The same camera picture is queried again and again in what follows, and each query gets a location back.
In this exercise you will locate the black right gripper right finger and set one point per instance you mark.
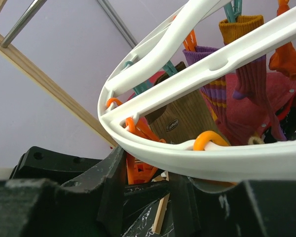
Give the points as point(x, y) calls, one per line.
point(252, 208)

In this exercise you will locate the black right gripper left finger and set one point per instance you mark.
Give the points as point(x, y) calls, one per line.
point(89, 205)

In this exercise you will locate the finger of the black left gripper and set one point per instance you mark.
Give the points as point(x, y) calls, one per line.
point(143, 197)
point(42, 163)

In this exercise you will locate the white round clip hanger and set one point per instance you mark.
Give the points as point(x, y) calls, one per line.
point(234, 163)

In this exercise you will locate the orange gripped clothes peg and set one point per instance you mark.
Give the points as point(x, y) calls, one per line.
point(137, 171)

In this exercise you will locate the yellow orange clothes peg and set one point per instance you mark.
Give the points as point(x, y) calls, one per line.
point(208, 136)

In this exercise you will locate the red patterned pillow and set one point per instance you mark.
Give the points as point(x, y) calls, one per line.
point(281, 93)

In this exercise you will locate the olive brown hanging sock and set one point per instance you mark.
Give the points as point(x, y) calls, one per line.
point(183, 119)

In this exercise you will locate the purple hanging sock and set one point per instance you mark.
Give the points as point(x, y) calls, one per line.
point(214, 93)

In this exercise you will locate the maroon mustard hanging sock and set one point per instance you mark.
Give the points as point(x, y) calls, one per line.
point(252, 76)

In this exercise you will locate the metal hanging rod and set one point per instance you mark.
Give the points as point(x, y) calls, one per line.
point(30, 12)

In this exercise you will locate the orange hanging sock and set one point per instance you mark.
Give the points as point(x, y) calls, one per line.
point(284, 61)

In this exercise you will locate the teal clothes peg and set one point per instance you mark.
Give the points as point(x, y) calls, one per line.
point(233, 10)

